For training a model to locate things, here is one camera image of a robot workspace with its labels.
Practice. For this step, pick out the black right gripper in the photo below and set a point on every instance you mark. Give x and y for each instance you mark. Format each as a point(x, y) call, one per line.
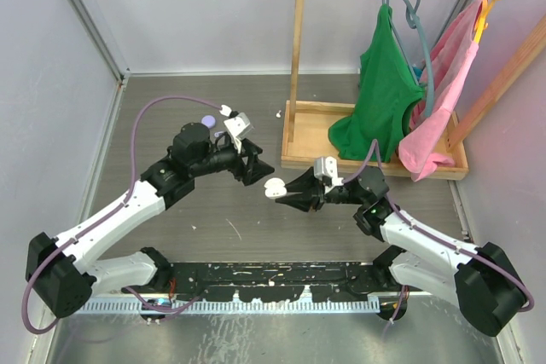
point(306, 184)

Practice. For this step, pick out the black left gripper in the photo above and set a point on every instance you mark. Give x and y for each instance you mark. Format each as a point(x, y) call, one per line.
point(245, 171)

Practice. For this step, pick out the white round charging case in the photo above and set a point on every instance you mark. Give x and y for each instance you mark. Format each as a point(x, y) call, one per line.
point(275, 188)

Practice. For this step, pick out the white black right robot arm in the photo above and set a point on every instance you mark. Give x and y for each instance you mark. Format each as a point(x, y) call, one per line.
point(479, 280)

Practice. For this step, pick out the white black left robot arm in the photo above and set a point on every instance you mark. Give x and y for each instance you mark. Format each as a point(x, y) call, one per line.
point(67, 270)

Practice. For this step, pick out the purple round charging case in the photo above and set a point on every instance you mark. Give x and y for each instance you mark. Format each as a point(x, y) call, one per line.
point(209, 121)

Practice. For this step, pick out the wooden clothes rack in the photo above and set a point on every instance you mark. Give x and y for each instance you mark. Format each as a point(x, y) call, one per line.
point(306, 123)

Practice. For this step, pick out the green shirt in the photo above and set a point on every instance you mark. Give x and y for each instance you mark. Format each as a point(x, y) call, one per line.
point(386, 99)

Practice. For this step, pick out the blue cloth item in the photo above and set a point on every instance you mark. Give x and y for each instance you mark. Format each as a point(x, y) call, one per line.
point(418, 71)

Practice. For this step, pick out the pink shirt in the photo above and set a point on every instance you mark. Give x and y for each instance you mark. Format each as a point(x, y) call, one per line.
point(451, 58)

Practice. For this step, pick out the grey blue clothes hanger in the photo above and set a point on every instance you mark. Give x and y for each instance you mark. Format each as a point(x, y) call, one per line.
point(414, 23)

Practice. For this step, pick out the yellow clothes hanger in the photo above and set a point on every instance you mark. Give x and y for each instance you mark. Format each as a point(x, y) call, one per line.
point(481, 24)

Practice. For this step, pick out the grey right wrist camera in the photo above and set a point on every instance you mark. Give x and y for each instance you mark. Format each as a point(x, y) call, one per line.
point(325, 170)

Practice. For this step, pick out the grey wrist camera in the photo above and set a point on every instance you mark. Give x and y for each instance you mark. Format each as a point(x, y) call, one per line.
point(237, 124)
point(325, 170)

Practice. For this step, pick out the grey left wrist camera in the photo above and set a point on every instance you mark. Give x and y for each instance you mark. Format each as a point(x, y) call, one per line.
point(237, 124)

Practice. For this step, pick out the white slotted cable duct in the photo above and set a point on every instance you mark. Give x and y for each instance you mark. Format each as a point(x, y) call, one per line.
point(304, 305)

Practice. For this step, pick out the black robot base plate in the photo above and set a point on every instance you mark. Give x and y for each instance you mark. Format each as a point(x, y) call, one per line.
point(273, 282)

